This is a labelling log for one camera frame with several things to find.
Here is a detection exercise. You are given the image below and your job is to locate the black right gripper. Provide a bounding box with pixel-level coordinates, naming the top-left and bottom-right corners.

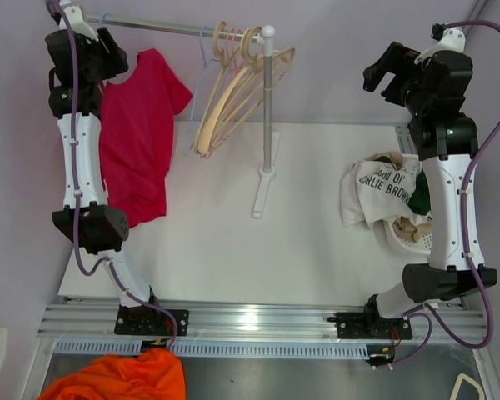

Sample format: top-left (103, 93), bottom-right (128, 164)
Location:
top-left (362, 42), bottom-right (430, 118)

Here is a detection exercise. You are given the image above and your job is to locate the red t shirt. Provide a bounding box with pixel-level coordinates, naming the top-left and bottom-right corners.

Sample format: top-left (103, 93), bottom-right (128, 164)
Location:
top-left (99, 49), bottom-right (193, 228)

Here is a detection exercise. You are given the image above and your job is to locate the green white raglan shirt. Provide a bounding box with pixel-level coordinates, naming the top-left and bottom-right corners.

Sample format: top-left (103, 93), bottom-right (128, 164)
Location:
top-left (339, 152), bottom-right (431, 228)

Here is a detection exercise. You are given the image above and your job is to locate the beige wooden hanger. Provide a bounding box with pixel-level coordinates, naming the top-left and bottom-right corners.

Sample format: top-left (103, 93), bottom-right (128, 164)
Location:
top-left (195, 21), bottom-right (241, 157)

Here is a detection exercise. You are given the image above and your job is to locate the blue wire hanger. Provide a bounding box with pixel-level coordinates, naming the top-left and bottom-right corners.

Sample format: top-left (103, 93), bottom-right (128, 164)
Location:
top-left (98, 12), bottom-right (111, 26)
top-left (182, 25), bottom-right (218, 157)

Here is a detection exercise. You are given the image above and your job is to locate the beige t shirt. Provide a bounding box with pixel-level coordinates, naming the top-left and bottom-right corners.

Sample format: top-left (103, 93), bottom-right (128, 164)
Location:
top-left (367, 152), bottom-right (433, 243)

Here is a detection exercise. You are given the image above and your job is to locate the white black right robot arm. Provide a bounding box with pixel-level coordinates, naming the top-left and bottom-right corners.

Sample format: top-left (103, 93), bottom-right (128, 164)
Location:
top-left (362, 42), bottom-right (498, 338)

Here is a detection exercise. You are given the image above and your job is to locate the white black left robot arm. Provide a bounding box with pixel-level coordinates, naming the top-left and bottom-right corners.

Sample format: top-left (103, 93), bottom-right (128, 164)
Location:
top-left (45, 27), bottom-right (163, 334)

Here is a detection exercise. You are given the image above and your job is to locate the pink plastic hanger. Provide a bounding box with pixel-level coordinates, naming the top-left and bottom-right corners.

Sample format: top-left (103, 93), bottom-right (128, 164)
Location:
top-left (203, 27), bottom-right (268, 159)

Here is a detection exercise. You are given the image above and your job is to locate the beige empty hanger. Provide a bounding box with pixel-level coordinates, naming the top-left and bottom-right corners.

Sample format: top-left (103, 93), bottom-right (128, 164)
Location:
top-left (195, 25), bottom-right (296, 158)

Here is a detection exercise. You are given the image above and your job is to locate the white clothes rack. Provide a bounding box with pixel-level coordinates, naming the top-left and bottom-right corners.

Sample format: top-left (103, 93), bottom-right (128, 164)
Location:
top-left (105, 16), bottom-right (295, 218)

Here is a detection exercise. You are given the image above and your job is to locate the white perforated laundry basket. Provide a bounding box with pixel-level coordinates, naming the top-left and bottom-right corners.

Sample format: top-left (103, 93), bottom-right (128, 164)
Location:
top-left (383, 152), bottom-right (433, 255)

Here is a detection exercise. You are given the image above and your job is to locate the orange cloth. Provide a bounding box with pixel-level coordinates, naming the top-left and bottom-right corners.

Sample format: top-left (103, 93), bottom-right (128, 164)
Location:
top-left (38, 348), bottom-right (187, 399)

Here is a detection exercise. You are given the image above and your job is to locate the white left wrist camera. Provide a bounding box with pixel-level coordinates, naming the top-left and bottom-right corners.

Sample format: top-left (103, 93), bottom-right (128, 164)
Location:
top-left (59, 0), bottom-right (99, 42)

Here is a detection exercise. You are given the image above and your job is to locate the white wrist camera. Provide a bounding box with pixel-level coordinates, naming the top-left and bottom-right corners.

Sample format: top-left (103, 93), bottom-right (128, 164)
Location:
top-left (414, 23), bottom-right (466, 65)
top-left (59, 0), bottom-right (99, 42)

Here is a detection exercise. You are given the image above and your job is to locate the aluminium corner frame post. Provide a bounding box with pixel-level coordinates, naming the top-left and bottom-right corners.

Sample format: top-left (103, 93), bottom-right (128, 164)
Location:
top-left (395, 0), bottom-right (491, 158)

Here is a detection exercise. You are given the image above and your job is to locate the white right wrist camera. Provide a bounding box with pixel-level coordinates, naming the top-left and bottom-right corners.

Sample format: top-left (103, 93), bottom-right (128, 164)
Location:
top-left (414, 23), bottom-right (466, 65)

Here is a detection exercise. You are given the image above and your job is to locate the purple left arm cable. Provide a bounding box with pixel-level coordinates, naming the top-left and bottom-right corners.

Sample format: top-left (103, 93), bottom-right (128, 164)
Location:
top-left (45, 0), bottom-right (178, 351)

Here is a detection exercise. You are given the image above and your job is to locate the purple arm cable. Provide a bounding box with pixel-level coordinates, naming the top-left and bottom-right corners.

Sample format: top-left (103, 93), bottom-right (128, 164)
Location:
top-left (368, 19), bottom-right (500, 372)
top-left (45, 0), bottom-right (178, 351)

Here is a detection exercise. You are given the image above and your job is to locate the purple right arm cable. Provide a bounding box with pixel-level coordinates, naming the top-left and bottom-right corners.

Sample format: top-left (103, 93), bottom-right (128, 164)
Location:
top-left (368, 19), bottom-right (500, 372)

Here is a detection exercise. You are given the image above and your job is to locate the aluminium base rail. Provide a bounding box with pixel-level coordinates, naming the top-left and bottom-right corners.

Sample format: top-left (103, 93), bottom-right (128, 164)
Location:
top-left (37, 302), bottom-right (493, 360)

